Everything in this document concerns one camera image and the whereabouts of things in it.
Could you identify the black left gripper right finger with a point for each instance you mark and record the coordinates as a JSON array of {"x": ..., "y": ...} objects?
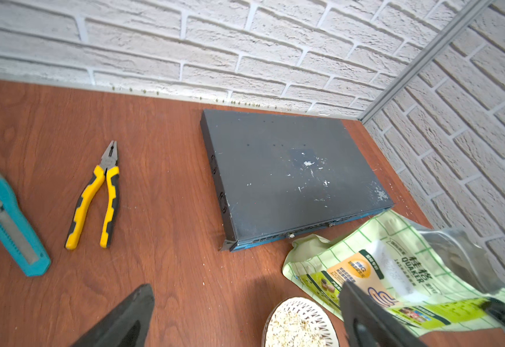
[{"x": 367, "y": 324}]

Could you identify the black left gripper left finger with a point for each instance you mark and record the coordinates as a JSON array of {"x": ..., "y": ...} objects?
[{"x": 126, "y": 325}]

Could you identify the green oats bag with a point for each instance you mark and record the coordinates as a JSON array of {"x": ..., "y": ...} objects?
[{"x": 389, "y": 259}]

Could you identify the teal utility knife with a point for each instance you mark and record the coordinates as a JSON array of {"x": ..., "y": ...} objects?
[{"x": 18, "y": 237}]

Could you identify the dark grey network switch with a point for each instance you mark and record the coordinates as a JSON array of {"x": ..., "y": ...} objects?
[{"x": 279, "y": 176}]

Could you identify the aluminium right corner post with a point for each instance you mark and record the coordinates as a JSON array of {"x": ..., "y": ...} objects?
[{"x": 459, "y": 22}]

